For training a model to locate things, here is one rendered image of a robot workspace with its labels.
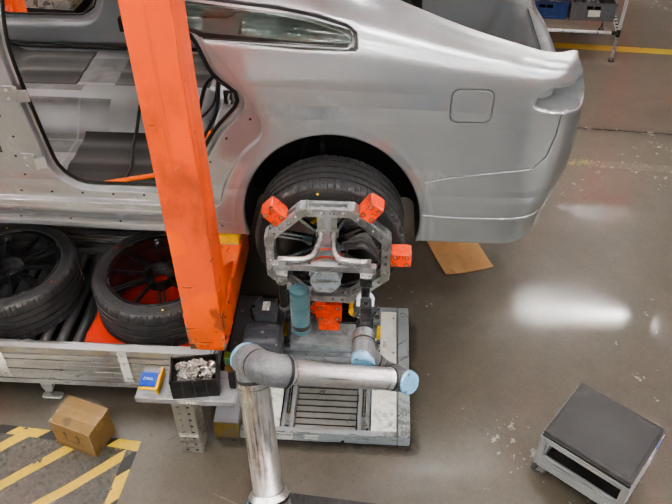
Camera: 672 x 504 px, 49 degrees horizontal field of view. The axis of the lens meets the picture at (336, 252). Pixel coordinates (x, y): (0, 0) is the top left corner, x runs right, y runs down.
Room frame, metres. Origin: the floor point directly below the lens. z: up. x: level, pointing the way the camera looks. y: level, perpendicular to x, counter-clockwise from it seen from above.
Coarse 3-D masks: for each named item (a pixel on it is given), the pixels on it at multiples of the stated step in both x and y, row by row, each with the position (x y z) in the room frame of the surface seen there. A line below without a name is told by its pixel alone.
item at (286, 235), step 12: (312, 228) 2.45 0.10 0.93; (360, 228) 2.44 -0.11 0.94; (276, 240) 2.47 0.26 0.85; (288, 240) 2.60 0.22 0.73; (300, 240) 2.46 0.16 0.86; (312, 240) 2.45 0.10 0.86; (288, 252) 2.53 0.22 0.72; (300, 252) 2.46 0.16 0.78; (348, 252) 2.45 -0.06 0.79; (360, 252) 2.60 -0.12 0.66; (300, 276) 2.44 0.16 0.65; (348, 276) 2.46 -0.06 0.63
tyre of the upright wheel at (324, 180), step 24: (288, 168) 2.63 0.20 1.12; (312, 168) 2.56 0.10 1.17; (336, 168) 2.55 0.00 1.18; (360, 168) 2.58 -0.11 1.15; (264, 192) 2.65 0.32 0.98; (288, 192) 2.45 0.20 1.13; (312, 192) 2.43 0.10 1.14; (336, 192) 2.43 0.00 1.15; (360, 192) 2.43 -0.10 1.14; (384, 192) 2.51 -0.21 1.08; (384, 216) 2.41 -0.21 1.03
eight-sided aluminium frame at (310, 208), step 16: (304, 208) 2.35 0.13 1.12; (320, 208) 2.35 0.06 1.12; (336, 208) 2.35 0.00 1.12; (352, 208) 2.35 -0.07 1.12; (272, 224) 2.40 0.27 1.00; (288, 224) 2.36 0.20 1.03; (368, 224) 2.33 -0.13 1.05; (272, 240) 2.36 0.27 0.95; (384, 240) 2.33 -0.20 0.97; (272, 256) 2.36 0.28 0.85; (384, 256) 2.34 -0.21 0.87; (272, 272) 2.36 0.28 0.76; (384, 272) 2.33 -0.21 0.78; (288, 288) 2.36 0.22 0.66; (352, 288) 2.38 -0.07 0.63
